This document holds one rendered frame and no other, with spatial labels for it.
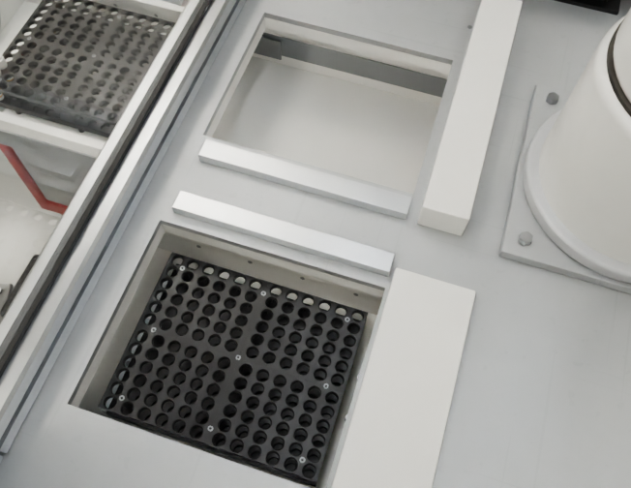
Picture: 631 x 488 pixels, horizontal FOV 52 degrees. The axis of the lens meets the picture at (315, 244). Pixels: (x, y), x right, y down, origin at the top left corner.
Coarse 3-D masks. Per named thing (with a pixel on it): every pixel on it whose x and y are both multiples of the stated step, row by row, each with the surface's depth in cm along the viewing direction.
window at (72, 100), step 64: (0, 0) 41; (64, 0) 48; (128, 0) 57; (192, 0) 70; (0, 64) 43; (64, 64) 50; (128, 64) 60; (0, 128) 45; (64, 128) 53; (128, 128) 64; (0, 192) 47; (64, 192) 56; (0, 256) 49; (0, 320) 52
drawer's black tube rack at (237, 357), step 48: (192, 288) 68; (240, 288) 68; (288, 288) 68; (144, 336) 68; (192, 336) 65; (240, 336) 66; (288, 336) 66; (336, 336) 69; (144, 384) 63; (192, 384) 66; (240, 384) 66; (288, 384) 63; (336, 384) 67; (192, 432) 64; (240, 432) 64; (288, 432) 61
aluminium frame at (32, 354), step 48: (240, 0) 79; (192, 48) 71; (192, 96) 73; (144, 144) 65; (144, 192) 68; (96, 240) 60; (48, 288) 57; (48, 336) 56; (0, 384) 54; (0, 432) 53
